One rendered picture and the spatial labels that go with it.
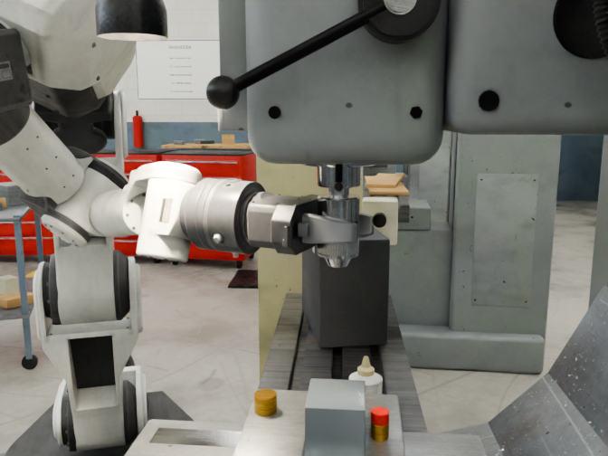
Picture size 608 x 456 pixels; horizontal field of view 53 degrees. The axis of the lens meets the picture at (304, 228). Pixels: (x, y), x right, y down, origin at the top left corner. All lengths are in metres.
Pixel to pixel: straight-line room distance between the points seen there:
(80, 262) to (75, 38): 0.49
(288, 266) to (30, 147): 1.69
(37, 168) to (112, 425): 0.70
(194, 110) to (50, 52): 9.07
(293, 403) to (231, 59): 0.36
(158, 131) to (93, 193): 9.11
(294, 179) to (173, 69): 7.73
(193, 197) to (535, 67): 0.39
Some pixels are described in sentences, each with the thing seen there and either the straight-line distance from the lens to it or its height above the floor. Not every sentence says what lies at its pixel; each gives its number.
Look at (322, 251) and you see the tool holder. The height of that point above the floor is 1.21.
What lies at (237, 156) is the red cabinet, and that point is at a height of 0.98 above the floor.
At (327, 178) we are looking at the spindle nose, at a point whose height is 1.29.
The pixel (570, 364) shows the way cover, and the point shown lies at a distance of 0.92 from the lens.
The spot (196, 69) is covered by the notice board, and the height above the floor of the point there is 2.01.
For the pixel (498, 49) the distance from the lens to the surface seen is 0.57.
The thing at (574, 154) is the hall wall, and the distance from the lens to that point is 10.33.
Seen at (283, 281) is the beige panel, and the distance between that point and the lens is 2.50.
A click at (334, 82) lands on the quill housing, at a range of 0.58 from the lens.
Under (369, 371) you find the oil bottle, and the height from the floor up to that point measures 1.06.
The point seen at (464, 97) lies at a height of 1.37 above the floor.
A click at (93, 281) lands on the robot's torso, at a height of 1.04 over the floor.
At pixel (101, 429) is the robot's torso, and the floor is 0.68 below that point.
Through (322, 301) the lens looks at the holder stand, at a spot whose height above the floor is 1.05.
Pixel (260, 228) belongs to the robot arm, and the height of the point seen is 1.23.
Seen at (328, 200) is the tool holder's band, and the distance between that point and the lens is 0.66.
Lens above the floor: 1.36
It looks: 11 degrees down
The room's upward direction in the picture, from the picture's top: straight up
